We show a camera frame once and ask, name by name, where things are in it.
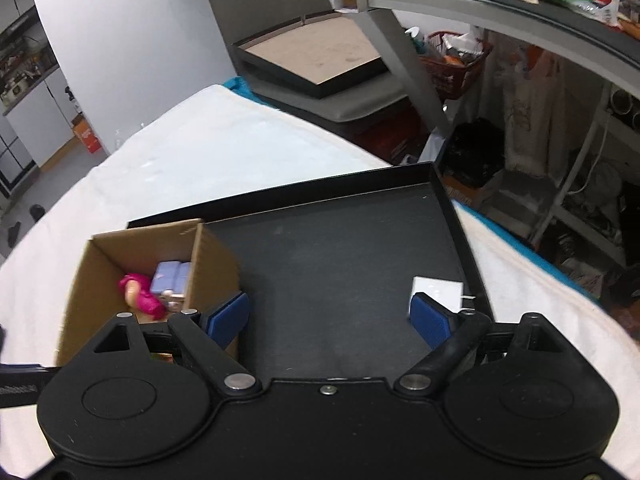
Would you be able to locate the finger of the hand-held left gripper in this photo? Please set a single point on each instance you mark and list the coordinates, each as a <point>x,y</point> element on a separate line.
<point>20,385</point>

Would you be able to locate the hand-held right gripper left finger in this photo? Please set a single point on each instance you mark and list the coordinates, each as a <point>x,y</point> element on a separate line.
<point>230,317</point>

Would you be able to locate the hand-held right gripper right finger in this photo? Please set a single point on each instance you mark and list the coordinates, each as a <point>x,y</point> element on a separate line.
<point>430,322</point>

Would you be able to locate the white charger plug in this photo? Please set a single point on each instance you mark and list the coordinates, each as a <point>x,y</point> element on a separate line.
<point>440,287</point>

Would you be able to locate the brown cardboard box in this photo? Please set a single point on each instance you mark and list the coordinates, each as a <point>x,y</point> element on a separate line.
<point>215,270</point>

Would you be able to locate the purple cube toy figure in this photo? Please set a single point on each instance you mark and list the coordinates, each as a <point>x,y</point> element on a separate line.
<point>170,277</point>

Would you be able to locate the pink bear toy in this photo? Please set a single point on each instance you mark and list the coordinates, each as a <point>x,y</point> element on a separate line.
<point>142,297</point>

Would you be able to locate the large black tray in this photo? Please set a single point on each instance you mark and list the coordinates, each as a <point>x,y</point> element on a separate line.
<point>325,260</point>

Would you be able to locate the black shoe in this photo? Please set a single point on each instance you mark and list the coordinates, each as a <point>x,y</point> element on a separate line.
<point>13,232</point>
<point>36,211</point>

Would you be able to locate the black bag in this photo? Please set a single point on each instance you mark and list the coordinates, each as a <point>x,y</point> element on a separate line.
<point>475,152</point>

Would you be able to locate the white shelf rack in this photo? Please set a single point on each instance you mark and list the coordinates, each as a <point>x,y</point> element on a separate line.
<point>575,170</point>

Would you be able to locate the small orange box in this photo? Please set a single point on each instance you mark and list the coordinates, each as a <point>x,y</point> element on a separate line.
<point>89,139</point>

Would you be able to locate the white printed plastic bag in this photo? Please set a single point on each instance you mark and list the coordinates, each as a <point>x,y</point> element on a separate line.
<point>530,110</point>

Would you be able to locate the red basket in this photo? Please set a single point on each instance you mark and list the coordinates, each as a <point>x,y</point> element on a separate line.
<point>450,75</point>

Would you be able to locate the white cabinet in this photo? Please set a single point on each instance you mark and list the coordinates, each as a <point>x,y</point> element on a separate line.
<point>35,110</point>

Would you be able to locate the black shallow box brown inside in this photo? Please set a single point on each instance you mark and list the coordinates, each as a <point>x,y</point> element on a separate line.
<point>315,50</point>

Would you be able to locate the grey desk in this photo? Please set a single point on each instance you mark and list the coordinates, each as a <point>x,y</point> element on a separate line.
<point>405,40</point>

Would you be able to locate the grey chair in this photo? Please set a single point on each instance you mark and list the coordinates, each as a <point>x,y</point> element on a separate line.
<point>265,0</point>

